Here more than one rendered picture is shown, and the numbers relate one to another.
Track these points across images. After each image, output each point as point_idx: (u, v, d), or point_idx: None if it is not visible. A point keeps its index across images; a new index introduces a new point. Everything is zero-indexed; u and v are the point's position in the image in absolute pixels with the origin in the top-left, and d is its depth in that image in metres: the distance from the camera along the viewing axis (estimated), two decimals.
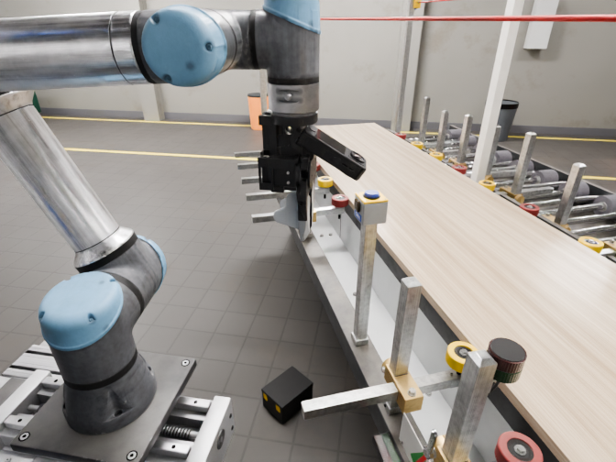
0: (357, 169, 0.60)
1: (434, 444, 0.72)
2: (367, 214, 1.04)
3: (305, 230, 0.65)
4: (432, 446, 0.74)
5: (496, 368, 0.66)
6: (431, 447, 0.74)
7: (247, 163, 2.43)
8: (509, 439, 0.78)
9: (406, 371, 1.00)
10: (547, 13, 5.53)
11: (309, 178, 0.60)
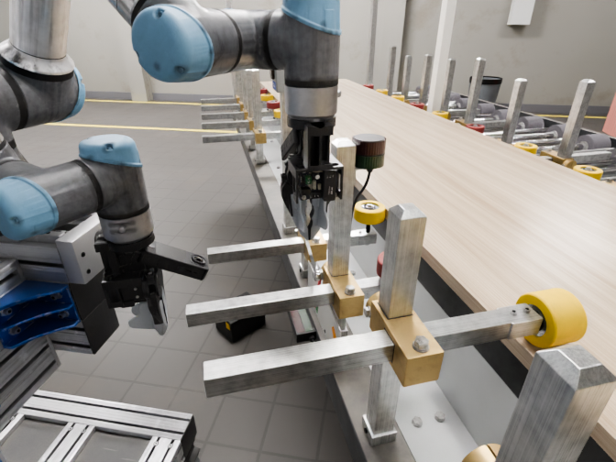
0: None
1: (308, 243, 0.74)
2: (280, 80, 1.07)
3: (319, 222, 0.68)
4: (309, 252, 0.77)
5: (357, 155, 0.69)
6: (308, 253, 0.77)
7: (210, 105, 2.45)
8: None
9: None
10: None
11: None
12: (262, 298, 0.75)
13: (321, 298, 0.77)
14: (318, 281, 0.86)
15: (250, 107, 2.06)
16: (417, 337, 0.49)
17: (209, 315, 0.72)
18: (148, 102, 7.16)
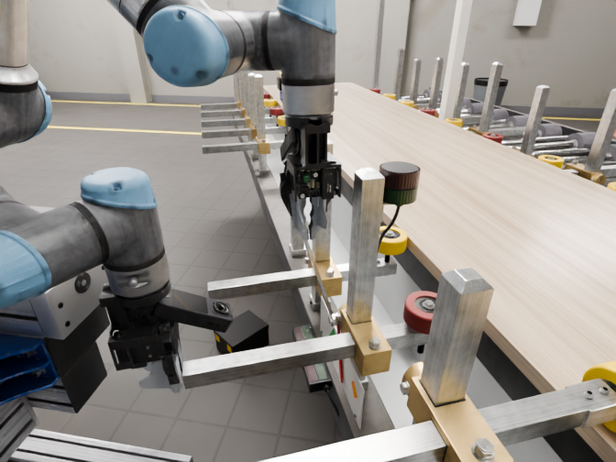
0: None
1: (313, 261, 0.70)
2: None
3: (319, 221, 0.68)
4: (317, 276, 0.70)
5: (386, 188, 0.58)
6: (317, 278, 0.70)
7: (211, 111, 2.34)
8: (418, 297, 0.69)
9: (328, 257, 0.91)
10: None
11: None
12: (272, 353, 0.64)
13: (340, 351, 0.66)
14: (337, 331, 0.74)
15: (252, 115, 1.95)
16: (479, 441, 0.38)
17: (210, 376, 0.61)
18: (148, 104, 7.05)
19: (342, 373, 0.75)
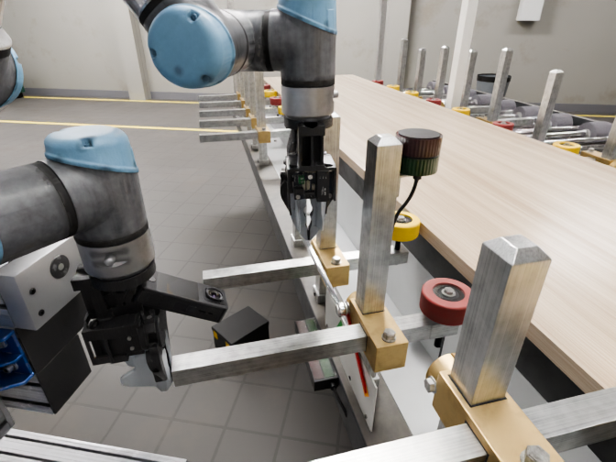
0: None
1: (310, 246, 0.70)
2: None
3: None
4: (315, 260, 0.69)
5: (403, 157, 0.51)
6: (315, 262, 0.69)
7: (209, 102, 2.27)
8: (436, 284, 0.62)
9: (334, 244, 0.84)
10: None
11: None
12: (273, 346, 0.57)
13: (350, 344, 0.58)
14: (348, 324, 0.65)
15: (252, 104, 1.87)
16: (531, 449, 0.30)
17: (203, 371, 0.54)
18: None
19: (364, 378, 0.62)
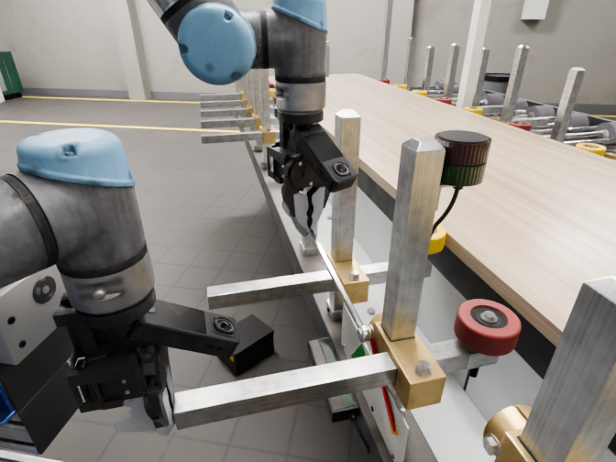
0: (329, 180, 0.56)
1: (328, 261, 0.62)
2: None
3: (298, 226, 0.66)
4: (335, 278, 0.61)
5: (445, 164, 0.43)
6: (335, 280, 0.61)
7: (211, 101, 2.20)
8: (474, 307, 0.55)
9: (350, 257, 0.77)
10: None
11: (291, 176, 0.60)
12: (291, 380, 0.49)
13: (378, 378, 0.51)
14: (372, 350, 0.58)
15: (256, 103, 1.80)
16: None
17: (210, 412, 0.46)
18: None
19: (391, 413, 0.54)
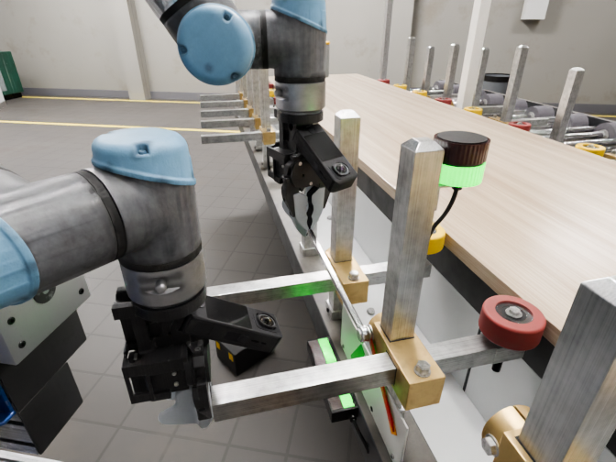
0: (329, 180, 0.56)
1: (327, 261, 0.62)
2: None
3: (298, 226, 0.66)
4: (334, 278, 0.61)
5: (444, 164, 0.43)
6: (334, 280, 0.61)
7: (211, 102, 2.20)
8: (498, 302, 0.56)
9: (350, 257, 0.77)
10: None
11: (291, 176, 0.60)
12: (324, 374, 0.50)
13: None
14: (372, 351, 0.58)
15: (256, 104, 1.80)
16: None
17: (247, 404, 0.47)
18: None
19: (390, 413, 0.54)
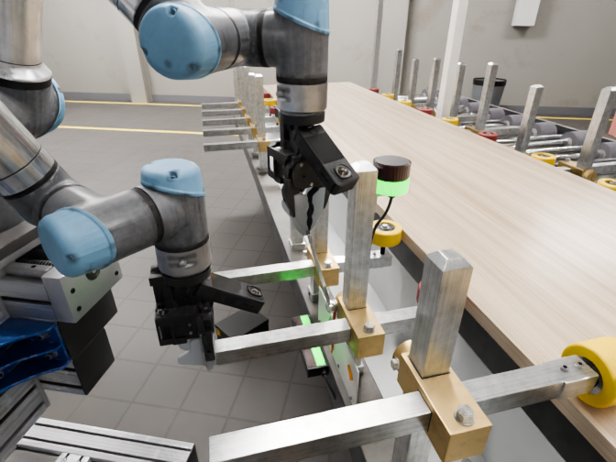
0: (330, 182, 0.56)
1: (317, 261, 0.70)
2: None
3: (298, 226, 0.66)
4: (319, 273, 0.71)
5: (379, 180, 0.62)
6: (319, 274, 0.71)
7: (212, 110, 2.38)
8: None
9: (325, 249, 0.95)
10: None
11: (292, 177, 0.60)
12: (297, 333, 0.68)
13: None
14: (333, 315, 0.79)
15: (253, 114, 1.98)
16: (460, 407, 0.41)
17: (240, 352, 0.66)
18: (148, 104, 7.08)
19: (333, 347, 0.83)
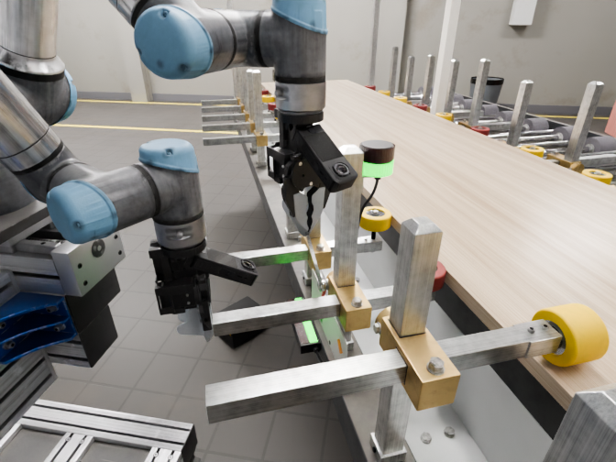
0: (329, 180, 0.56)
1: (313, 256, 0.71)
2: None
3: (298, 226, 0.66)
4: (314, 264, 0.74)
5: (365, 162, 0.66)
6: (313, 265, 0.74)
7: (211, 106, 2.42)
8: None
9: (319, 234, 1.00)
10: None
11: (291, 176, 0.60)
12: (290, 307, 0.73)
13: None
14: (323, 291, 0.84)
15: (251, 109, 2.03)
16: (433, 358, 0.46)
17: (236, 324, 0.70)
18: None
19: None
